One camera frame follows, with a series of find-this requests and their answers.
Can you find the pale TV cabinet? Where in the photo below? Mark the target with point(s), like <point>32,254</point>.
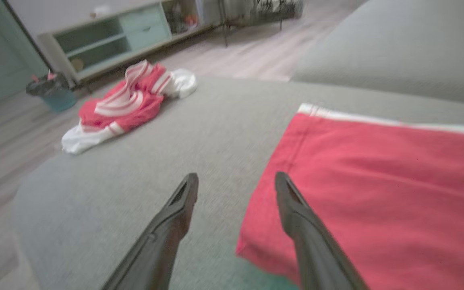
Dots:
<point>143,28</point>

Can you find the red jersey with white sleeves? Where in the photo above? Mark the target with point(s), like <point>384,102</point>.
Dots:
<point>135,108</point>

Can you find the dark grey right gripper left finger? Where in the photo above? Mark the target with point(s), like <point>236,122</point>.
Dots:
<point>163,241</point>

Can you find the blue waste bin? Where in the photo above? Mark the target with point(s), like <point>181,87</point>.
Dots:
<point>59,100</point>

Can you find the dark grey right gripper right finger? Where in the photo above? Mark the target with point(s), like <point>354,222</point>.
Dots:
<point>316,257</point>

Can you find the large grey sofa seat cushion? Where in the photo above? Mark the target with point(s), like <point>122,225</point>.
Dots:
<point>155,141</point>

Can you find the red shorts with white stripe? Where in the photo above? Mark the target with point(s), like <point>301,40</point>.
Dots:
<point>377,181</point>

